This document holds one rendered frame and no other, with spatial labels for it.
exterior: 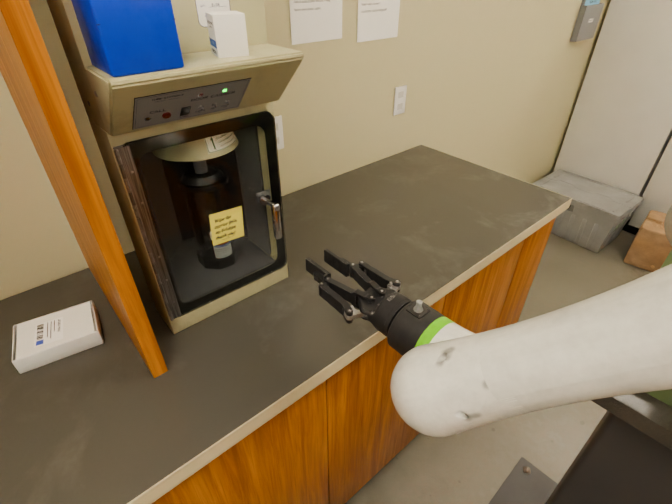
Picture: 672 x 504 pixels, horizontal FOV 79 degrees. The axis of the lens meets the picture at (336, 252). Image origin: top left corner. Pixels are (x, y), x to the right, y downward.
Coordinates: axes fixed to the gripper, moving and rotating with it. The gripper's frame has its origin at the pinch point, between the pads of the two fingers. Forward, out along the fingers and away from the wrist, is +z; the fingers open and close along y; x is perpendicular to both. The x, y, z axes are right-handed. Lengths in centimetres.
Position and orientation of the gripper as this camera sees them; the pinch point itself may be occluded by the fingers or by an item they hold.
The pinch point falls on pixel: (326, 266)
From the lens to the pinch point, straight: 81.0
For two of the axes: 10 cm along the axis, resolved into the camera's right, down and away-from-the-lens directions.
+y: -7.6, 3.7, -5.3
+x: 0.0, 8.2, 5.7
